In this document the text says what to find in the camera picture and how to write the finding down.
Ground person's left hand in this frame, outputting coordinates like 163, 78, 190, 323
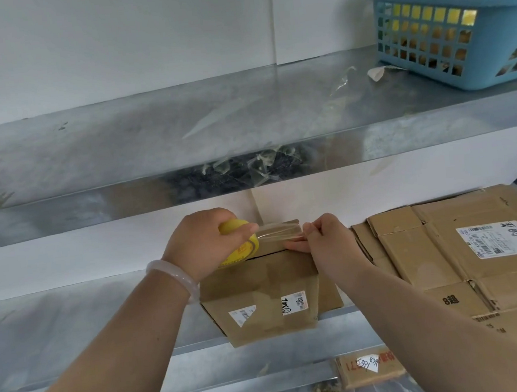
158, 204, 264, 287

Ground white jade bracelet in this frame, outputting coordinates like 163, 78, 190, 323
144, 255, 202, 309

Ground white paper scrap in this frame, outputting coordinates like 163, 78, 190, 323
366, 63, 406, 83

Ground clear tape strip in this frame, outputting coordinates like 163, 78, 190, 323
318, 66, 360, 106

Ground blue plastic basket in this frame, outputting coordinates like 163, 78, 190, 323
362, 0, 517, 101

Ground yellow clear tape roll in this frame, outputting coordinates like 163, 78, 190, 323
214, 212, 310, 269

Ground person's right forearm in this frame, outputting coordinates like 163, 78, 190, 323
333, 246, 517, 392

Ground small brown cardboard box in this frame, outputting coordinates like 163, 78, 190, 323
193, 216, 348, 351

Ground flattened brown cardboard box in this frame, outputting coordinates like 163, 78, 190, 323
349, 199, 494, 330

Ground person's right hand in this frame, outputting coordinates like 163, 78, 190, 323
281, 210, 373, 290

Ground grey metal shelf board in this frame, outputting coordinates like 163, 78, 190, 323
0, 31, 517, 252
0, 164, 517, 392

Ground clear tape scraps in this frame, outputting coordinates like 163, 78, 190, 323
199, 145, 305, 191

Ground person's left forearm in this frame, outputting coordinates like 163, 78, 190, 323
0, 266, 201, 392

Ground flattened cardboard box white label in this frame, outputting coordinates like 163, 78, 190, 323
410, 182, 517, 320

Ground small labelled cardboard piece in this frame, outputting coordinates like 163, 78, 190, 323
334, 345, 408, 391

